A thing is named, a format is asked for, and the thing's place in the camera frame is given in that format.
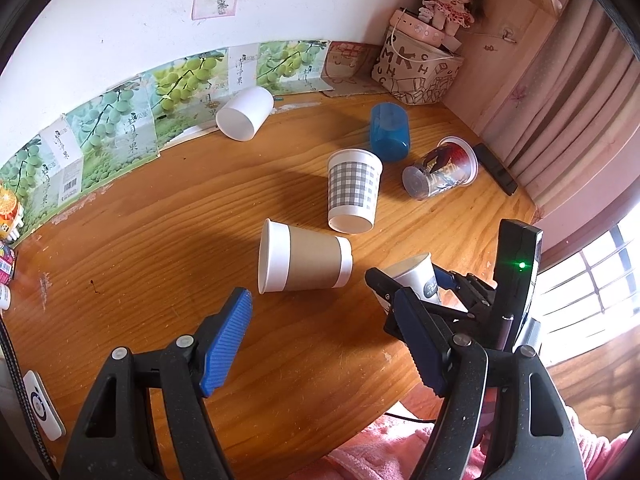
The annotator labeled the white printed paper cup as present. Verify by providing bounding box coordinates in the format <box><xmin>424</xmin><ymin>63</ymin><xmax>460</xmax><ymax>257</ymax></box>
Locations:
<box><xmin>381</xmin><ymin>253</ymin><xmax>443</xmax><ymax>315</ymax></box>

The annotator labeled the pink fleece clothing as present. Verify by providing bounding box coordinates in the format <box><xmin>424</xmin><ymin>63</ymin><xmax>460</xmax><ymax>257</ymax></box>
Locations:
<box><xmin>325</xmin><ymin>387</ymin><xmax>638</xmax><ymax>480</ymax></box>

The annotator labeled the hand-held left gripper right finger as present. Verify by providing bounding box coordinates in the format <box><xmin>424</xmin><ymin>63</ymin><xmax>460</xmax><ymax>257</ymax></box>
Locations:
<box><xmin>392</xmin><ymin>291</ymin><xmax>587</xmax><ymax>480</ymax></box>

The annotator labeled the grape print cardboard panel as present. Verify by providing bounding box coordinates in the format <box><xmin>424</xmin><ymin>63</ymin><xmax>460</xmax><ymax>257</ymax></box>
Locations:
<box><xmin>65</xmin><ymin>76</ymin><xmax>162</xmax><ymax>194</ymax></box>
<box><xmin>140</xmin><ymin>49</ymin><xmax>236</xmax><ymax>137</ymax></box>
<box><xmin>0</xmin><ymin>112</ymin><xmax>85</xmax><ymax>243</ymax></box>
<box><xmin>227</xmin><ymin>39</ymin><xmax>329</xmax><ymax>98</ymax></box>

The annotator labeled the white cable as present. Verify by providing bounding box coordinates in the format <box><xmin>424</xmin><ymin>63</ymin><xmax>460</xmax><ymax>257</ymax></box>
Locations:
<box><xmin>390</xmin><ymin>22</ymin><xmax>463</xmax><ymax>68</ymax></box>

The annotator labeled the clear printed plastic cup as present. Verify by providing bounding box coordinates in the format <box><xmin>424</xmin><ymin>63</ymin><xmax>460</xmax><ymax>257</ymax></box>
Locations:
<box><xmin>402</xmin><ymin>135</ymin><xmax>479</xmax><ymax>202</ymax></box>

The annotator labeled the pink device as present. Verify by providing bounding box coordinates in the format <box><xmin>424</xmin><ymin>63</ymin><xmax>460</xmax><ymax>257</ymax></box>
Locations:
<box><xmin>390</xmin><ymin>8</ymin><xmax>446</xmax><ymax>47</ymax></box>

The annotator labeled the black remote control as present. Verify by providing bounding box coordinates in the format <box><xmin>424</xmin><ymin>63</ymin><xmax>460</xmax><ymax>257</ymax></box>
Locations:
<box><xmin>472</xmin><ymin>142</ymin><xmax>519</xmax><ymax>196</ymax></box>

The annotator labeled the red print cardboard panel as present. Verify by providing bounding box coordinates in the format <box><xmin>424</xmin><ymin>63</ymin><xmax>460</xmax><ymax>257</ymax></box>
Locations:
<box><xmin>320</xmin><ymin>41</ymin><xmax>388</xmax><ymax>97</ymax></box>

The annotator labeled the white flat device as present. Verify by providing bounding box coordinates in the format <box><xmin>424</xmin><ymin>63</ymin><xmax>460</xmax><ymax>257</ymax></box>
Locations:
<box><xmin>22</xmin><ymin>370</ymin><xmax>67</xmax><ymax>442</ymax></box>

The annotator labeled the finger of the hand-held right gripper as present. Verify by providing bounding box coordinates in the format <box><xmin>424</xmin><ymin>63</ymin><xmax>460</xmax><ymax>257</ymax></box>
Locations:
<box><xmin>364</xmin><ymin>267</ymin><xmax>488</xmax><ymax>351</ymax></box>
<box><xmin>433</xmin><ymin>266</ymin><xmax>497</xmax><ymax>312</ymax></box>

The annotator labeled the pink curtain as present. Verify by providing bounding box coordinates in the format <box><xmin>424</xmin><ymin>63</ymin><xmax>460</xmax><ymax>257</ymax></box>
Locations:
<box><xmin>500</xmin><ymin>0</ymin><xmax>640</xmax><ymax>211</ymax></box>

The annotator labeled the letter print storage box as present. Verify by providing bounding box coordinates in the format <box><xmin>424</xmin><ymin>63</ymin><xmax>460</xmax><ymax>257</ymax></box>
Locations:
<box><xmin>370</xmin><ymin>24</ymin><xmax>466</xmax><ymax>106</ymax></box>

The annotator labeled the brown sleeve paper cup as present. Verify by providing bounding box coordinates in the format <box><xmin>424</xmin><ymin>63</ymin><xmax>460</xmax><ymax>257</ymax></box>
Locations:
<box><xmin>257</xmin><ymin>218</ymin><xmax>354</xmax><ymax>295</ymax></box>

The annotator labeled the grey checkered paper cup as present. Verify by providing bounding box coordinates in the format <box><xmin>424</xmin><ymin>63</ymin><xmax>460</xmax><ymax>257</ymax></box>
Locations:
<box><xmin>327</xmin><ymin>148</ymin><xmax>384</xmax><ymax>235</ymax></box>

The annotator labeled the blue plastic cup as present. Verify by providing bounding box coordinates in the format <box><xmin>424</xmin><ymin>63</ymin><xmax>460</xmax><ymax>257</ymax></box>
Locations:
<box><xmin>369</xmin><ymin>102</ymin><xmax>412</xmax><ymax>163</ymax></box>

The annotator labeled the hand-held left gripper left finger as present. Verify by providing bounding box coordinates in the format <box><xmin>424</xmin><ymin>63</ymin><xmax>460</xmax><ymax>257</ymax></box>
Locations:
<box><xmin>59</xmin><ymin>287</ymin><xmax>254</xmax><ymax>480</ymax></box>

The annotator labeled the plain white paper cup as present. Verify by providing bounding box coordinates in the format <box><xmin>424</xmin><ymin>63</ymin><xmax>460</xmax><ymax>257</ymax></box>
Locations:
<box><xmin>215</xmin><ymin>85</ymin><xmax>275</xmax><ymax>142</ymax></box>

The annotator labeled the pink red packet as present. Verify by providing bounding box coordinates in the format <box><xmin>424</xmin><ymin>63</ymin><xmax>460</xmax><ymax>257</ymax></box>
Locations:
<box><xmin>0</xmin><ymin>242</ymin><xmax>17</xmax><ymax>286</ymax></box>

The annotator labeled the black cable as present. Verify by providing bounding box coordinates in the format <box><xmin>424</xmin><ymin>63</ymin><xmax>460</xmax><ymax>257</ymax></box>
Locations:
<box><xmin>0</xmin><ymin>310</ymin><xmax>60</xmax><ymax>480</ymax></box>

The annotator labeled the window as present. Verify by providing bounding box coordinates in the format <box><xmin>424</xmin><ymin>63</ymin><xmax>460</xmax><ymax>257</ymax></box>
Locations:
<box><xmin>537</xmin><ymin>217</ymin><xmax>640</xmax><ymax>363</ymax></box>

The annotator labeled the orange print packet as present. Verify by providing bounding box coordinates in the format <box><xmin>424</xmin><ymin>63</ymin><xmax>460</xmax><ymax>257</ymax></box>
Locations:
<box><xmin>0</xmin><ymin>182</ymin><xmax>26</xmax><ymax>242</ymax></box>

